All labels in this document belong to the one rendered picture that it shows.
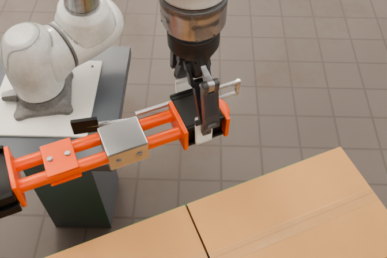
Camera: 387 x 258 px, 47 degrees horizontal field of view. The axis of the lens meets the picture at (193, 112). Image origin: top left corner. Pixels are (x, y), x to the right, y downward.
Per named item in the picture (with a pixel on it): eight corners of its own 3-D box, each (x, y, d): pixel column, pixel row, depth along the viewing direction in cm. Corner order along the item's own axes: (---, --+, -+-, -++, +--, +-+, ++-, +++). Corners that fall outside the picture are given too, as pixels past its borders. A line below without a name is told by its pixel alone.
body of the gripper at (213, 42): (157, 11, 63) (160, 57, 71) (179, 50, 59) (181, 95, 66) (206, -3, 65) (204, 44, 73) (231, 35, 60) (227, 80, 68)
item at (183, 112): (184, 151, 77) (184, 134, 73) (168, 119, 81) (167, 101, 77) (228, 135, 79) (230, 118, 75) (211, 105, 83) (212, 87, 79)
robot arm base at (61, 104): (7, 79, 151) (1, 68, 147) (73, 72, 153) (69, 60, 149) (1, 122, 140) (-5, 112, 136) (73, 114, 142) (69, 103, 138)
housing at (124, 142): (110, 173, 75) (107, 158, 71) (99, 141, 78) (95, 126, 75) (151, 159, 76) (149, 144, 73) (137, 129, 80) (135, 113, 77)
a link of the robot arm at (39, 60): (4, 83, 143) (-22, 31, 125) (53, 55, 150) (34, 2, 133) (31, 113, 136) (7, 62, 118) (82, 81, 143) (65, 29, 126)
